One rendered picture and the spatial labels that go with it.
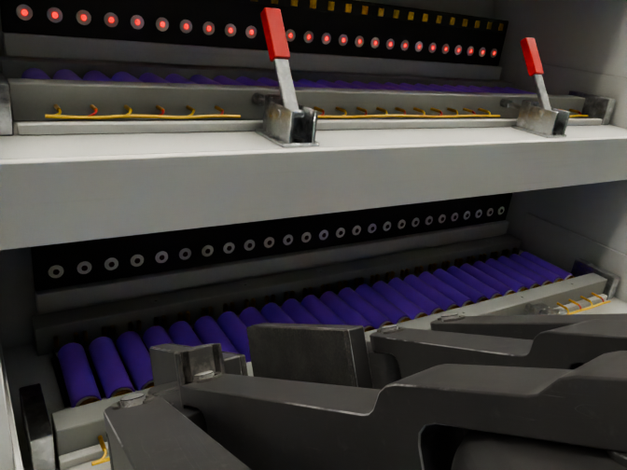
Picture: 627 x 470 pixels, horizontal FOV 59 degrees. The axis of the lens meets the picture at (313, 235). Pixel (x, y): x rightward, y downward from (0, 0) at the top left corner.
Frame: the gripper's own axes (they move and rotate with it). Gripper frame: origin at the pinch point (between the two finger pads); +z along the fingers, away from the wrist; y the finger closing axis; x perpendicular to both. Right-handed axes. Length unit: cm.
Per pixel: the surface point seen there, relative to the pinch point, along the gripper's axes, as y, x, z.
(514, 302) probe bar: -36.2, 3.2, 19.6
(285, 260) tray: -17.8, -4.2, 30.2
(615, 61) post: -54, -20, 15
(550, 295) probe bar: -41.3, 3.4, 19.3
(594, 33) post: -54, -24, 17
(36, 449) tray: 5.5, 4.3, 18.6
